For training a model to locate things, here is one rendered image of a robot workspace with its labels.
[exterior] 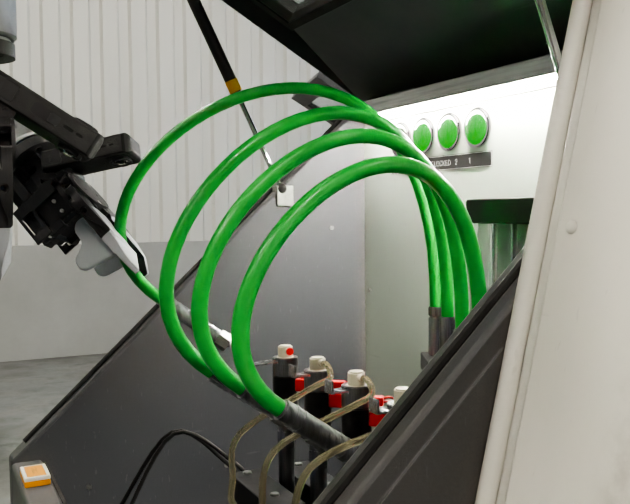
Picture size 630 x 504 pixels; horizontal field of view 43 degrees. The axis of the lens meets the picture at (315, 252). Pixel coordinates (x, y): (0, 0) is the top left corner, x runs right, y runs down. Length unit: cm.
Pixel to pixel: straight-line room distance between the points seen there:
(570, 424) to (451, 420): 9
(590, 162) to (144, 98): 709
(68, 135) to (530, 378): 46
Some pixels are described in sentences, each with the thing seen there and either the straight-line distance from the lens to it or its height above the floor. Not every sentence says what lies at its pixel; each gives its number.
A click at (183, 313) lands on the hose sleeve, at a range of 95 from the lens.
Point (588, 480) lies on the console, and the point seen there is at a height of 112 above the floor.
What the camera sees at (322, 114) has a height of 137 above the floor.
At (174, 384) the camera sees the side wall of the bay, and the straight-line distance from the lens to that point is 117.
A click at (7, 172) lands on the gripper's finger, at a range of 73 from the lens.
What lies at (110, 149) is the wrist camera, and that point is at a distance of 97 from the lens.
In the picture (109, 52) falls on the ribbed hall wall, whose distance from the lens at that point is 756.
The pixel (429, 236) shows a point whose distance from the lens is 96.
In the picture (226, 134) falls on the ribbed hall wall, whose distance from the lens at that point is 774.
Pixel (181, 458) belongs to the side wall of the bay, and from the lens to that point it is 120.
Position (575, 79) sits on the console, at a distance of 60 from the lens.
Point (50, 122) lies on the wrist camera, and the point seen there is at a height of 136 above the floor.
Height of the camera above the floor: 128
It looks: 3 degrees down
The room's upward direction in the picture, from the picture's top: 1 degrees counter-clockwise
